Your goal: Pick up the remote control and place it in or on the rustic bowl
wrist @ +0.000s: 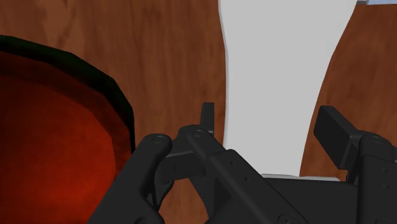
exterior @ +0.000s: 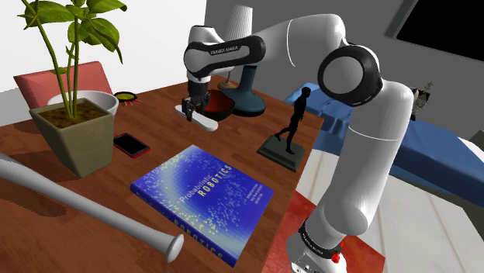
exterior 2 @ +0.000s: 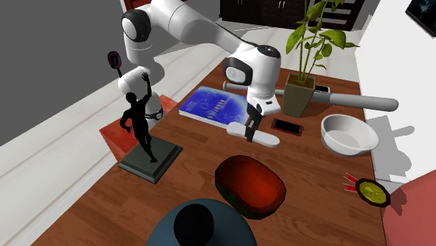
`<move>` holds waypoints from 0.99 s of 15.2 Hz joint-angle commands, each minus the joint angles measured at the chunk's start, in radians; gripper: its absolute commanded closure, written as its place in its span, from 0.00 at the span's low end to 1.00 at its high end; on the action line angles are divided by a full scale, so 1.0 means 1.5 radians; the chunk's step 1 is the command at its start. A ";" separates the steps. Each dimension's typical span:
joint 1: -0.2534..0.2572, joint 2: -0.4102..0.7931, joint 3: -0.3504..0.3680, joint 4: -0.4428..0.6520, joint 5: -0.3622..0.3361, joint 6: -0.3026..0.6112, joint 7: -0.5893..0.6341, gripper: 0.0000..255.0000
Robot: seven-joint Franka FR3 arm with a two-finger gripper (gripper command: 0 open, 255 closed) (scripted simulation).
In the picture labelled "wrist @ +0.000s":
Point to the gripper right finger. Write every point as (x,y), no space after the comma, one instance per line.
(375,173)

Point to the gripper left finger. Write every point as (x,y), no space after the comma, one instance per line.
(155,173)

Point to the red bowl with dark rim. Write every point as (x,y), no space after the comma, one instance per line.
(46,139)

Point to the white flared flat object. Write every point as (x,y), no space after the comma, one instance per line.
(273,77)

